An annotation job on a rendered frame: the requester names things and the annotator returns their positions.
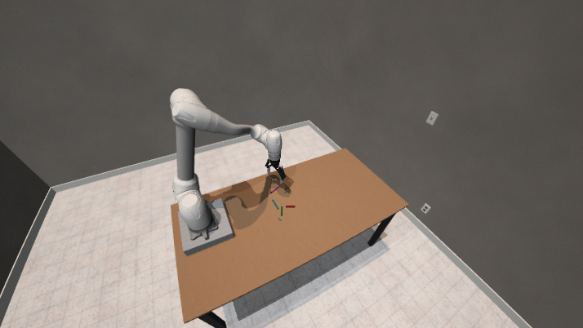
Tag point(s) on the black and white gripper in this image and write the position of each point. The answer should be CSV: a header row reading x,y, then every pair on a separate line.
x,y
278,168

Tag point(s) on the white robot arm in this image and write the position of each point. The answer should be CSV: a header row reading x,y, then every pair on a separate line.
x,y
188,109

